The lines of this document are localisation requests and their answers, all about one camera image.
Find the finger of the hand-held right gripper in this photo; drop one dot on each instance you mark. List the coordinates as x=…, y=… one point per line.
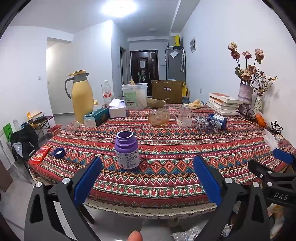
x=261, y=170
x=283, y=156

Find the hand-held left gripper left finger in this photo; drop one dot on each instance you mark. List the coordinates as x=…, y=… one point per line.
x=87, y=179

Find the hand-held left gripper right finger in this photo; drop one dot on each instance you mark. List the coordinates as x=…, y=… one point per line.
x=207, y=180

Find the black patterned glass cup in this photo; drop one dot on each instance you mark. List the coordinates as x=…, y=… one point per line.
x=205, y=124

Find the pink flowered glass cup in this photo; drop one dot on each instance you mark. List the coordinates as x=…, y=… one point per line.
x=185, y=115

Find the orange tinted glass cup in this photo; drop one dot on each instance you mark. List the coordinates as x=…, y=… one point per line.
x=159, y=117

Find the person's left hand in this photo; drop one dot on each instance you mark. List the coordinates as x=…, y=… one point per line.
x=135, y=236

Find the small lidded jar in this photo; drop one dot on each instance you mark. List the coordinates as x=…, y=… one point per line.
x=279, y=138

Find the white plastic bag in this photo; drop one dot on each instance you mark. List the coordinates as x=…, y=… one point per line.
x=270, y=139

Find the blue bottle cap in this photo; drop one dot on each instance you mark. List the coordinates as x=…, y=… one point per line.
x=59, y=153

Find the orange fruit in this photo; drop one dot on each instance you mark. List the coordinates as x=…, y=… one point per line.
x=261, y=120

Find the purple pill bottle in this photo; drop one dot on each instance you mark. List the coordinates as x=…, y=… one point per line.
x=127, y=151

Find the red snack packet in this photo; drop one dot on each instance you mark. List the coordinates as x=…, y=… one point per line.
x=41, y=154

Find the small clear glass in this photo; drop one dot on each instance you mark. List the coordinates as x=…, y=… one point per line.
x=72, y=127

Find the patterned red tablecloth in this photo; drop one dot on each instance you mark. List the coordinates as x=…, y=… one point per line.
x=161, y=148

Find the small white vase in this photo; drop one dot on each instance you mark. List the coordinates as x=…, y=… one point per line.
x=258, y=104

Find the blue bottle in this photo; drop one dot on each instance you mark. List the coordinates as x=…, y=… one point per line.
x=219, y=120

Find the teal tissue box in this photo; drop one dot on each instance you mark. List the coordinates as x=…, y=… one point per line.
x=96, y=117

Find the white book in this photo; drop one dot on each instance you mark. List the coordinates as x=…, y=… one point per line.
x=222, y=103
x=227, y=112
x=223, y=107

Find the pink ceramic vase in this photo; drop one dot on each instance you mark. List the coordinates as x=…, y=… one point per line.
x=245, y=93

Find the chair with dark clothes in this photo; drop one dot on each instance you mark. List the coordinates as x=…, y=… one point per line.
x=24, y=141

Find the folding side table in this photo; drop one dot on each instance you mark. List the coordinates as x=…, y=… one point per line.
x=42, y=120

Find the white paper box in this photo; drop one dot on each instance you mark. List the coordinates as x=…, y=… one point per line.
x=117, y=109

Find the yellow cloth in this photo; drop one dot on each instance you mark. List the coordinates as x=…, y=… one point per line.
x=197, y=103

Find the orange cover book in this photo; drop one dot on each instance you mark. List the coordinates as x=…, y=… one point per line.
x=225, y=97

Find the yellow thermos jug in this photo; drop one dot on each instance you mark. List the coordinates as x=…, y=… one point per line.
x=82, y=97

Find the blue water jug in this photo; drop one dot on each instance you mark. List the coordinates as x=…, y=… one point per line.
x=186, y=100

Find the clear water bottle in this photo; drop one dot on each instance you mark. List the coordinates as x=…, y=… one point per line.
x=106, y=93

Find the dried rose bouquet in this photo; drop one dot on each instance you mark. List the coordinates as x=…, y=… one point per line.
x=246, y=71

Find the woven basket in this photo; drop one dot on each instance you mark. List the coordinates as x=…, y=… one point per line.
x=156, y=103

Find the green bag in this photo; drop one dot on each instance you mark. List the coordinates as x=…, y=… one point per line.
x=7, y=132

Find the clear plastic storage container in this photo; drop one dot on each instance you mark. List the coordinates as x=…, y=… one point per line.
x=135, y=96

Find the brown cardboard box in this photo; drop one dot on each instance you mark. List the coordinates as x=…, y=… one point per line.
x=166, y=92

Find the grey refrigerator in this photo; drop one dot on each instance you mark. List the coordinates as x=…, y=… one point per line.
x=174, y=67

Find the white umbrella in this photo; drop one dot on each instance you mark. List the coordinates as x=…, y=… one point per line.
x=183, y=60

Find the dark entrance door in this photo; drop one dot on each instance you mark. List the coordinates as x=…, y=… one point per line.
x=144, y=62

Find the yellow box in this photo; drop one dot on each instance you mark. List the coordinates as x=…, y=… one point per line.
x=176, y=40

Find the ceiling light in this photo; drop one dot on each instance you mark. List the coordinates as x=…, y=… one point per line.
x=119, y=7

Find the wall electrical panel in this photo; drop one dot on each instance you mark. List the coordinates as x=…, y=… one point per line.
x=193, y=44

